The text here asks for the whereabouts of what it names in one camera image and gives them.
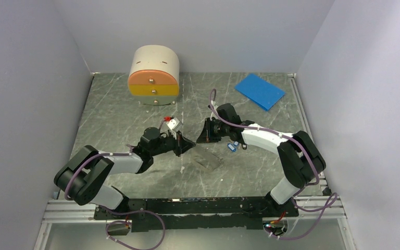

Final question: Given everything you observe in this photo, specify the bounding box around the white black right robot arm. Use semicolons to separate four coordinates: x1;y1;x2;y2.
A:
196;103;327;216

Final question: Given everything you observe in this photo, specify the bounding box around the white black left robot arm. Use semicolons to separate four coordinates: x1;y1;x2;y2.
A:
54;127;195;219

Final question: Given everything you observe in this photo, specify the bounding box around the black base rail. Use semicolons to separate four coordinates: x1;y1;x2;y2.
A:
94;196;299;232

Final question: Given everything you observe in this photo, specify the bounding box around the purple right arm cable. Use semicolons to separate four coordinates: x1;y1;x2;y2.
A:
208;89;339;242

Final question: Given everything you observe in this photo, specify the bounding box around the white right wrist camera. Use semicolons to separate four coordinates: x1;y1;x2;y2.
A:
209;100;218;110

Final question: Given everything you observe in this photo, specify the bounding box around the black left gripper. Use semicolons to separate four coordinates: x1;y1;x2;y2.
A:
151;130;196;157

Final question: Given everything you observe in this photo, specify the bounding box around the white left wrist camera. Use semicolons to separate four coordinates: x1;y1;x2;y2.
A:
164;116;183;133

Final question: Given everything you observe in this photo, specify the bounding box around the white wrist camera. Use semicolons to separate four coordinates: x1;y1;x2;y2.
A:
164;116;183;133
209;100;218;110

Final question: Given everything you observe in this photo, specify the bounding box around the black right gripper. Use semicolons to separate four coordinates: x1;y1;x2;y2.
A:
197;117;230;143

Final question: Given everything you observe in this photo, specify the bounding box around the round mini drawer cabinet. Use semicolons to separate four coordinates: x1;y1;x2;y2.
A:
128;45;180;106

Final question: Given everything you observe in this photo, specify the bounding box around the blue rectangular sheet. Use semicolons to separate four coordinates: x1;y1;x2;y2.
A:
235;73;285;111

